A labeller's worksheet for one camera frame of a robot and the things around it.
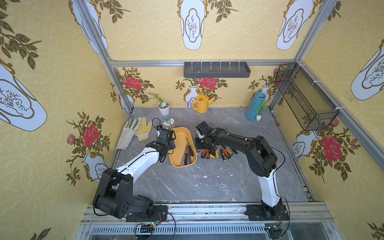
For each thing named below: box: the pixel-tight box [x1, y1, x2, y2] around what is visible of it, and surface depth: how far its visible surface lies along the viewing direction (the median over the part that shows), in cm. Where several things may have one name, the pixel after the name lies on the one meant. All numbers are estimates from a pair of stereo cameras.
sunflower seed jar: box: [163, 117, 175, 127], surface depth 105 cm
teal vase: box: [245, 92, 266, 121], surface depth 108 cm
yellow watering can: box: [192, 95, 216, 114], surface depth 116 cm
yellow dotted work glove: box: [135, 117, 152, 142], surface depth 108 cm
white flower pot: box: [157, 100, 170, 116], surface depth 115 cm
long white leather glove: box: [116, 119, 142, 150], surface depth 108 cm
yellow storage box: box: [168, 126, 198, 167], surface depth 96 cm
